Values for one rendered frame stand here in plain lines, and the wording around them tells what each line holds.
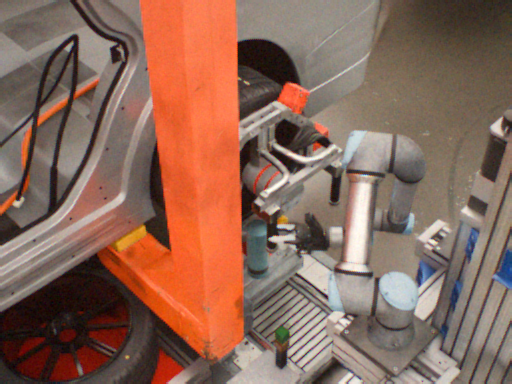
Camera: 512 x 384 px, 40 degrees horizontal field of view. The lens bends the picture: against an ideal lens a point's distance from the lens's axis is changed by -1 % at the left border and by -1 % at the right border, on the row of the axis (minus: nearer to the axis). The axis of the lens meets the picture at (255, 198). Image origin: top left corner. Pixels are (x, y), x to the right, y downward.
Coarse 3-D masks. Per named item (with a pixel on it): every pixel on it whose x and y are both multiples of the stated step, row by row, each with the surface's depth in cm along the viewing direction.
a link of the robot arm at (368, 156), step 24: (360, 144) 202; (384, 144) 202; (360, 168) 202; (384, 168) 204; (360, 192) 204; (360, 216) 204; (360, 240) 204; (336, 264) 208; (360, 264) 204; (336, 288) 203; (360, 288) 202; (360, 312) 204
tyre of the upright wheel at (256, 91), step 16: (240, 80) 254; (256, 80) 256; (272, 80) 269; (240, 96) 246; (256, 96) 249; (272, 96) 256; (240, 112) 247; (304, 112) 277; (160, 176) 254; (160, 192) 260
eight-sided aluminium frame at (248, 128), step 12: (264, 108) 251; (276, 108) 251; (288, 108) 253; (252, 120) 247; (264, 120) 246; (276, 120) 250; (288, 120) 256; (300, 120) 262; (240, 132) 241; (252, 132) 244; (240, 144) 242; (312, 144) 277; (300, 168) 284; (252, 216) 282
